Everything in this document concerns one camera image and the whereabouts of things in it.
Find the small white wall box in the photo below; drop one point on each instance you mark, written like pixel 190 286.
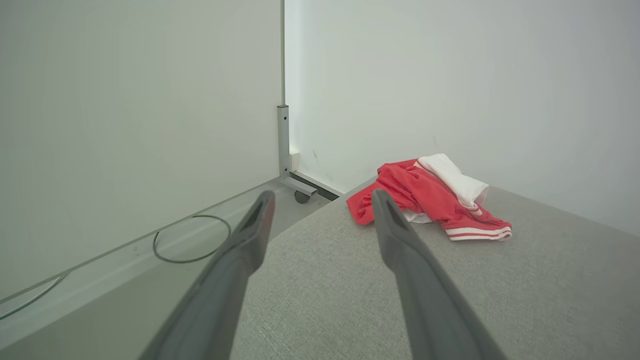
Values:
pixel 294 161

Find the white partition screen metal frame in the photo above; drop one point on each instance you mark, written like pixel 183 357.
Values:
pixel 125 125

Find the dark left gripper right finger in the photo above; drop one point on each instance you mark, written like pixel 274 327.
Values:
pixel 430 310

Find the grey fabric sofa seat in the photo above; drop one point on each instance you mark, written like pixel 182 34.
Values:
pixel 525 300

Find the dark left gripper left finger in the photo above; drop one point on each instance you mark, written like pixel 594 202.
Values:
pixel 220 300

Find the red white Bulls jersey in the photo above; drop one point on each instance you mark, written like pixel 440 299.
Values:
pixel 425 195

